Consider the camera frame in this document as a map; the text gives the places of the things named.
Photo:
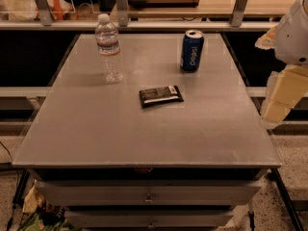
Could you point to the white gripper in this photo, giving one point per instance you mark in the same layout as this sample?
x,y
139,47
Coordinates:
x,y
293,38

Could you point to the clear plastic water bottle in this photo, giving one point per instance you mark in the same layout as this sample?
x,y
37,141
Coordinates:
x,y
106,35

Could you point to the blue Pepsi soda can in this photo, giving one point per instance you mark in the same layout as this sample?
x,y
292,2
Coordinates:
x,y
192,46

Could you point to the black snack bar wrapper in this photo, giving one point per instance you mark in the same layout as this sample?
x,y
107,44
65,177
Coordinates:
x,y
161,95

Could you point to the grey upper drawer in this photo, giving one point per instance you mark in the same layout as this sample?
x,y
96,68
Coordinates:
x,y
89,194

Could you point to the grey drawer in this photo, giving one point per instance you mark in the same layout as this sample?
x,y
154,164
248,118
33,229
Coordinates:
x,y
148,218
89,194

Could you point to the grey lower drawer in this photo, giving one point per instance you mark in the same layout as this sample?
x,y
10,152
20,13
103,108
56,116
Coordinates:
x,y
148,218

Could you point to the white and orange plastic bag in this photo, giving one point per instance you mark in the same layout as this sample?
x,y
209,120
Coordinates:
x,y
27,10

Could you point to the green patterned bag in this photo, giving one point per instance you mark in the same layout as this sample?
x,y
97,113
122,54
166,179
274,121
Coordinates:
x,y
43,216

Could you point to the grey metal shelf rail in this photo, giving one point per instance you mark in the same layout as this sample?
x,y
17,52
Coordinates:
x,y
138,26

